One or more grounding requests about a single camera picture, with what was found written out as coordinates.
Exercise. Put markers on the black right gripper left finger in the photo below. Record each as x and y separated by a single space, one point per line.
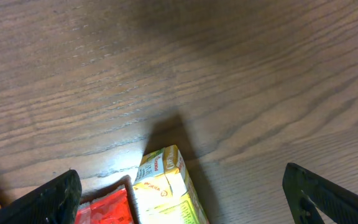
55 202

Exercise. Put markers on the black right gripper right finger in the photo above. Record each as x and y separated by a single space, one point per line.
308 194

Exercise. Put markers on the red snack bag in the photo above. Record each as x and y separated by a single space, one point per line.
112 208

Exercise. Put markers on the yellow green juice carton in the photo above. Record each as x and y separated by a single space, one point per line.
164 190

